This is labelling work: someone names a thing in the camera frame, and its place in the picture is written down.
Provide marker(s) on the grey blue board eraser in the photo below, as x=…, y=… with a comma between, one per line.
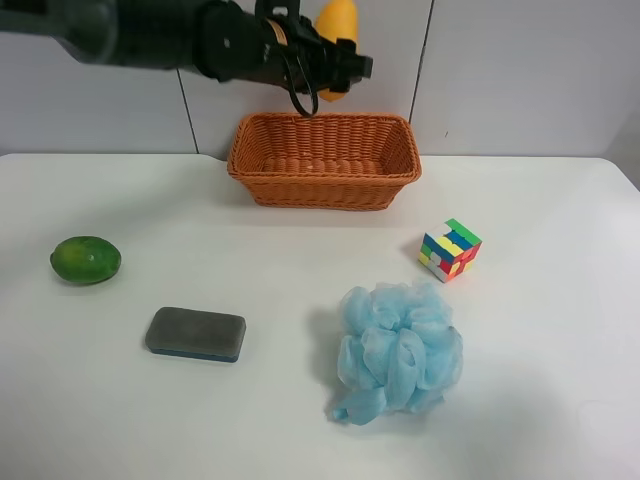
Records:
x=196, y=334

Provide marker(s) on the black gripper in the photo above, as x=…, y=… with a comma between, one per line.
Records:
x=272, y=45

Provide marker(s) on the light blue bath loofah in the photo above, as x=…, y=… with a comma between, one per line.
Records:
x=400, y=352

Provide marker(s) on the colourful puzzle cube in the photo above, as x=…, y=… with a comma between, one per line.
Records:
x=449, y=250

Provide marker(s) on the orange wicker basket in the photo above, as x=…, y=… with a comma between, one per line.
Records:
x=340, y=161

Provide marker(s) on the green lemon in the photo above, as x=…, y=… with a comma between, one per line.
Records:
x=85, y=260

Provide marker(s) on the yellow mango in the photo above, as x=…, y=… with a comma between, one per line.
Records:
x=338, y=19

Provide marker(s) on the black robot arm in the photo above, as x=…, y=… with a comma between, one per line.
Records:
x=128, y=33

